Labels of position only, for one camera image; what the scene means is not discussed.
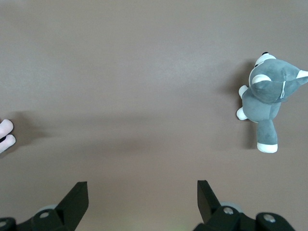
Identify grey white husky plush toy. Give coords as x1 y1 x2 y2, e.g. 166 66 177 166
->
235 51 308 154

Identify pale pink small plush toy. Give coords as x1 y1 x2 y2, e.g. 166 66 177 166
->
0 119 16 154

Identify brown table cover mat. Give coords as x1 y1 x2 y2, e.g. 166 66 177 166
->
0 0 308 231

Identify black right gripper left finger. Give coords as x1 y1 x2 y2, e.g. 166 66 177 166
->
0 181 90 231

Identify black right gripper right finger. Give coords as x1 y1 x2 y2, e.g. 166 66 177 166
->
193 180 297 231

